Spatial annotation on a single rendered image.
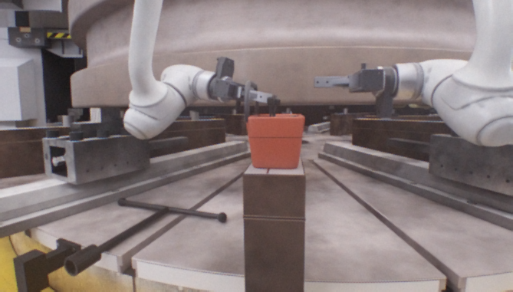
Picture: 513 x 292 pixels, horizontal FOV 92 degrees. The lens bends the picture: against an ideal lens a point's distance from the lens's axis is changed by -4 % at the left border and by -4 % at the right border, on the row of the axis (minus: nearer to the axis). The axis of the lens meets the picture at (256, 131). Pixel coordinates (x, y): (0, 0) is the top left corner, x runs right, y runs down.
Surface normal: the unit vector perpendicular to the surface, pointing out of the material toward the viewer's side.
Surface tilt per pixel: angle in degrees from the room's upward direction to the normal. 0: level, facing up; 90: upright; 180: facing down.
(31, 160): 90
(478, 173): 90
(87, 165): 90
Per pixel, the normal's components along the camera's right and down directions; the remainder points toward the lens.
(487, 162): -0.96, 0.04
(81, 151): 0.87, 0.04
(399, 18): 0.13, 0.10
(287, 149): -0.13, 0.22
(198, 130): 0.61, 0.07
